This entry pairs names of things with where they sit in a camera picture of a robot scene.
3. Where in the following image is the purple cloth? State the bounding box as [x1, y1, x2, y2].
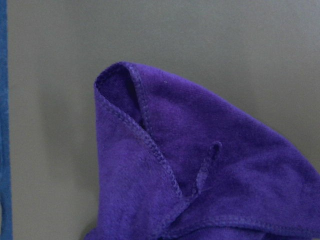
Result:
[85, 62, 320, 240]

